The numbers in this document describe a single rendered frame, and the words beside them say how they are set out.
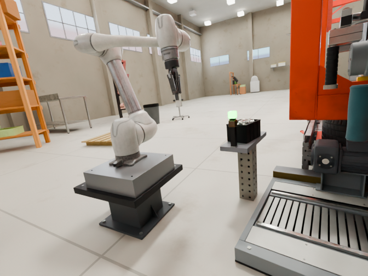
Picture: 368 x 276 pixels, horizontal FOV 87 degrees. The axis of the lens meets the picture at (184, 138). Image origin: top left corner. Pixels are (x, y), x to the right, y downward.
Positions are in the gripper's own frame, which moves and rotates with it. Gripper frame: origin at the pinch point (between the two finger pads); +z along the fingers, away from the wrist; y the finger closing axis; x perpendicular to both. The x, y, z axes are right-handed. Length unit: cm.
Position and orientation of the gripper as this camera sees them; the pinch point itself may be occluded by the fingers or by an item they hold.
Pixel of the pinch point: (178, 100)
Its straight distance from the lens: 106.8
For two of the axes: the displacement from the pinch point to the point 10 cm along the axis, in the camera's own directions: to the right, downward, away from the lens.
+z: 1.7, 9.6, 2.2
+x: 9.2, -0.8, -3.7
